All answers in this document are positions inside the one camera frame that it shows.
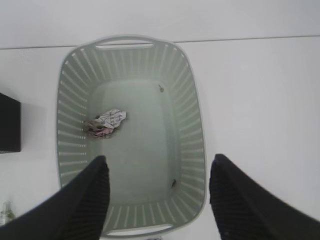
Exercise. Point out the green plastic woven basket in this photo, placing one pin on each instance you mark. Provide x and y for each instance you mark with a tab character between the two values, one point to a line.
156	157

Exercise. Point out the black square pen holder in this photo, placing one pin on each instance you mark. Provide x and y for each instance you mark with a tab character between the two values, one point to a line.
10	125

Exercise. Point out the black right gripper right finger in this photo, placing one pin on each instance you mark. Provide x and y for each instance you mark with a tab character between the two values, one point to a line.
244	210

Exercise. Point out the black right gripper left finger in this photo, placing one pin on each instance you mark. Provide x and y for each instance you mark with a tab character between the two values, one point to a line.
76	212

